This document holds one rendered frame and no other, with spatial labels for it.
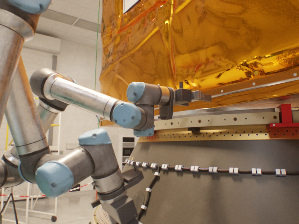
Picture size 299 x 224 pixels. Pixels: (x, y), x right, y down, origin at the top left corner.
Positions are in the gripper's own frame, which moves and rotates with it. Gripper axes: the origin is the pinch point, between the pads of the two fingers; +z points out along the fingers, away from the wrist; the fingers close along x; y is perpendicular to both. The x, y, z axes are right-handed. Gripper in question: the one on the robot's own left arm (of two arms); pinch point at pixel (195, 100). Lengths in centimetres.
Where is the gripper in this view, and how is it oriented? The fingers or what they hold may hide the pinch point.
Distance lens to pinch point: 108.2
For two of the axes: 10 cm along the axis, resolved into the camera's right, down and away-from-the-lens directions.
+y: 0.0, -9.9, 1.4
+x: -5.6, 1.1, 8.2
